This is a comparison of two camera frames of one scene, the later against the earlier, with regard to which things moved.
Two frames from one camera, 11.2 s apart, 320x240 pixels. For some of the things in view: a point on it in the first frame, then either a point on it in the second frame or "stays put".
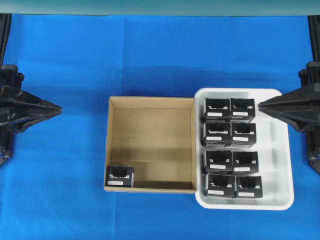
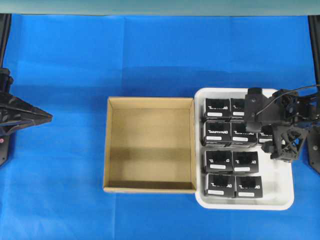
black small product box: (120, 176) → (266, 134)
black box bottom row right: (248, 187) stays put
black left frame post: (5, 19) stays put
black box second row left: (217, 134) stays put
